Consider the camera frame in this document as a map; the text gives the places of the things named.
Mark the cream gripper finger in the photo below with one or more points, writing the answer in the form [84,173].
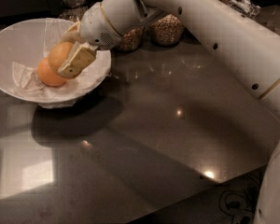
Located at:
[72,34]
[79,58]

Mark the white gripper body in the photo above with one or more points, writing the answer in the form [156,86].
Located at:
[95,27]

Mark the orange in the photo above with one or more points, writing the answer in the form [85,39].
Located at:
[58,55]
[45,74]

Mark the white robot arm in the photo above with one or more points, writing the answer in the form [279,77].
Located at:
[252,54]

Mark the white bowl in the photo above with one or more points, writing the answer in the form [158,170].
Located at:
[21,42]

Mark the leftmost glass grain jar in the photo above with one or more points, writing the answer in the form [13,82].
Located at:
[73,10]

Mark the glass grain jar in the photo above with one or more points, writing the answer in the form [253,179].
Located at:
[73,10]
[130,38]
[166,31]

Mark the white paper liner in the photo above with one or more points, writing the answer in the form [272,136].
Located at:
[30,88]

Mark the clear plastic wrapper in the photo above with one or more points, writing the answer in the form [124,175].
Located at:
[245,7]

